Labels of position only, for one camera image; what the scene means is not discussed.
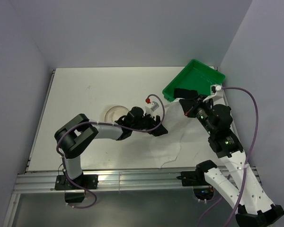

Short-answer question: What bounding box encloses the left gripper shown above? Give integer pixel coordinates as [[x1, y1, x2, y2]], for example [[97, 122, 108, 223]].
[[131, 111, 168, 136]]

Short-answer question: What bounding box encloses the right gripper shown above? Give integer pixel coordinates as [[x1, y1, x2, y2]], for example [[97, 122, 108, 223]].
[[179, 94, 215, 135]]

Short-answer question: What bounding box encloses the white bra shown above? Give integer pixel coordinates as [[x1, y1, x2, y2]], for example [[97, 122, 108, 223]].
[[150, 102, 190, 168]]

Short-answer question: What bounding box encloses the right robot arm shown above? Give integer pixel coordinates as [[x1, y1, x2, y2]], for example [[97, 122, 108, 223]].
[[173, 85, 284, 227]]

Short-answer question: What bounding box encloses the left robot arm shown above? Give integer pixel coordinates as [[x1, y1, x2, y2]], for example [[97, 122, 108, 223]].
[[54, 106, 168, 189]]

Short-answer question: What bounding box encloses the green plastic tray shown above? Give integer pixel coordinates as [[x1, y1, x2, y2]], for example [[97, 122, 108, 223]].
[[162, 59, 226, 102]]

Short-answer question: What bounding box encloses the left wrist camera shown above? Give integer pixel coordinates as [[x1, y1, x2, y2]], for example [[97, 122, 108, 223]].
[[145, 101, 159, 112]]

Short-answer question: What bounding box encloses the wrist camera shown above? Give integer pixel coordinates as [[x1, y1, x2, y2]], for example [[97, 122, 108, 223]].
[[203, 84, 223, 102], [145, 101, 159, 112]]

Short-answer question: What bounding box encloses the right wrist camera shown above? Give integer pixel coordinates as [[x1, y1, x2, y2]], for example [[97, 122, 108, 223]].
[[203, 84, 223, 102]]

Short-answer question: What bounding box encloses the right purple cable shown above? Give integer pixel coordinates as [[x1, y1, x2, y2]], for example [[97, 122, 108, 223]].
[[197, 86, 258, 227]]

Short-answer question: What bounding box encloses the purple cable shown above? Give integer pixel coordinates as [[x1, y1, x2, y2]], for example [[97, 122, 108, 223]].
[[56, 94, 166, 209], [197, 86, 258, 227]]

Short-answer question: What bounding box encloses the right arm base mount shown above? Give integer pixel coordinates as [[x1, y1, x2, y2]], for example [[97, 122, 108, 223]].
[[177, 171, 214, 201]]

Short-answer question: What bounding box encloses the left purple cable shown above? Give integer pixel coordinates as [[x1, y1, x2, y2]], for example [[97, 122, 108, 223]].
[[56, 94, 166, 209]]

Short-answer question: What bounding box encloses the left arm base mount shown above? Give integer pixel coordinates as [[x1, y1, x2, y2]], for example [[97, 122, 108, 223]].
[[54, 174, 98, 203]]

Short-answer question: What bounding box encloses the aluminium frame rail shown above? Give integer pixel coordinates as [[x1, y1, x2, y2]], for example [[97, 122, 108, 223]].
[[12, 167, 195, 194]]

